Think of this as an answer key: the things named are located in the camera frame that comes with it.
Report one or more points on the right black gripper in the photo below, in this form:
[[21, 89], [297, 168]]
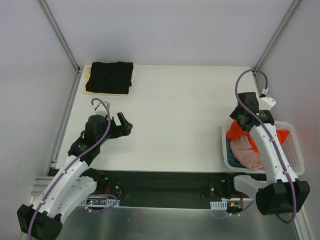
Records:
[[240, 116]]

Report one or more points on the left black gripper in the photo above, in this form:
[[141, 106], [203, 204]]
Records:
[[119, 125]]

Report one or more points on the orange t shirt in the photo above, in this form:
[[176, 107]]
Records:
[[235, 131]]

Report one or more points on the pink t shirt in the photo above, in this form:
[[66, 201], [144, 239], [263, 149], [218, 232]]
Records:
[[243, 151]]

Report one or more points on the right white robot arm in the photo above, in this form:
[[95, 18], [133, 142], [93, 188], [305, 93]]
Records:
[[283, 192]]

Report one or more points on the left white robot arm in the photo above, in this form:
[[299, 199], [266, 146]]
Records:
[[75, 180]]

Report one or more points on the folded black t shirt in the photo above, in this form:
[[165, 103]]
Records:
[[113, 78]]

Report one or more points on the folded beige t shirt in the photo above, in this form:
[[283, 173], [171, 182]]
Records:
[[87, 74]]

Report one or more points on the white plastic laundry basket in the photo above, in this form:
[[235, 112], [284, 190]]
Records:
[[290, 147]]

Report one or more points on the teal blue t shirt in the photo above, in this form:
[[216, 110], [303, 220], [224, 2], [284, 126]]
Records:
[[231, 159]]

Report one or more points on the left green circuit board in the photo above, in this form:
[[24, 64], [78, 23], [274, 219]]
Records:
[[92, 201]]

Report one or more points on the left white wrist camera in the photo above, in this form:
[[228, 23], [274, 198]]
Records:
[[102, 108]]

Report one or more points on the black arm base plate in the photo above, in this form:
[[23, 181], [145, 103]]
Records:
[[177, 190]]

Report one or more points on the left aluminium frame post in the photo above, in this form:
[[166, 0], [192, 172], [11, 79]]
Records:
[[57, 31]]

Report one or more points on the aluminium frame post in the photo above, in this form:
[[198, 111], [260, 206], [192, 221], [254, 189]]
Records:
[[294, 5], [57, 31]]

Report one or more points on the right aluminium frame post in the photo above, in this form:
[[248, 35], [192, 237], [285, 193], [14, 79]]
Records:
[[294, 5]]

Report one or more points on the right white cable duct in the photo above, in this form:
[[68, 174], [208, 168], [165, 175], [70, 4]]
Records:
[[219, 205]]

